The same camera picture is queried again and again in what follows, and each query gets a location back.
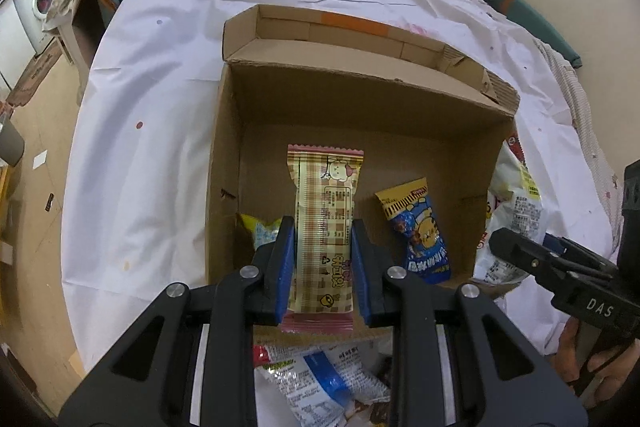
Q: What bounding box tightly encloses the person's right hand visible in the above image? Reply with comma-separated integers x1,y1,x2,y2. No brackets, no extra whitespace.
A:
556,319,640,410

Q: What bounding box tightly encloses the white cover sheet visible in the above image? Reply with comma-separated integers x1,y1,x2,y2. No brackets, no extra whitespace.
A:
61,0,616,370

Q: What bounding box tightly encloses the green cushion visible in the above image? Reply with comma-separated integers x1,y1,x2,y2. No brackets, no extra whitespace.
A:
452,0,583,70

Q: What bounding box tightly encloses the large white crinkled snack packet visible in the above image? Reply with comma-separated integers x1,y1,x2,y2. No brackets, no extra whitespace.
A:
487,132,545,248

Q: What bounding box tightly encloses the small yellow snack packet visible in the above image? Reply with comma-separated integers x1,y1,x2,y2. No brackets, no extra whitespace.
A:
236,212,283,253

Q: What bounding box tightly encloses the white blue snack packet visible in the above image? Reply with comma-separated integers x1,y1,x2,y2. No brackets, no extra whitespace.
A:
254,342,393,427

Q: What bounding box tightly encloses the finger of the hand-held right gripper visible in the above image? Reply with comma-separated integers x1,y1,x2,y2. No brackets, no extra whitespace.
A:
489,227,620,294
544,232,619,266

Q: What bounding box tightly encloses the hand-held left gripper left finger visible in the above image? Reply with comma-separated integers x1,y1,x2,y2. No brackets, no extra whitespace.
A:
59,216,296,427

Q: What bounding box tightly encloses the pink plaid snack packet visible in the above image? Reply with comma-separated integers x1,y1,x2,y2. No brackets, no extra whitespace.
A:
280,144,365,334

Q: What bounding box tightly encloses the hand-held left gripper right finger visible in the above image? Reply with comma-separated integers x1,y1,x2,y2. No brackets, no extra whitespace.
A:
350,219,588,427

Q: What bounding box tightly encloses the white cabinet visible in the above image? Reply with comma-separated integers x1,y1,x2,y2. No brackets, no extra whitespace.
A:
0,0,37,92

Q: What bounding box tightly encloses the brown snack packet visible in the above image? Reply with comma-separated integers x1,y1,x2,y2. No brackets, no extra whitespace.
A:
350,354,396,427

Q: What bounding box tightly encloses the cardboard box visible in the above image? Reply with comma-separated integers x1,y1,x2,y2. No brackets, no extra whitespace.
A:
204,4,522,303

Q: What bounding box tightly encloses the flat cardboard sheet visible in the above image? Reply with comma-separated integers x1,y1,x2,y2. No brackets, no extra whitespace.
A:
7,39,63,108

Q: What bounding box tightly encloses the white washing machine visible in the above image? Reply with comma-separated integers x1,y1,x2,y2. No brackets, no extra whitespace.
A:
12,0,63,58

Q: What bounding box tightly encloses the white red snack packet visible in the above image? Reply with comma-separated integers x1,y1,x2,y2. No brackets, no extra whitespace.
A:
472,227,533,285

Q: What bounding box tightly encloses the yellow blue snack packet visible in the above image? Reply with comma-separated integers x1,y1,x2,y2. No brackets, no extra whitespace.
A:
375,178,452,286

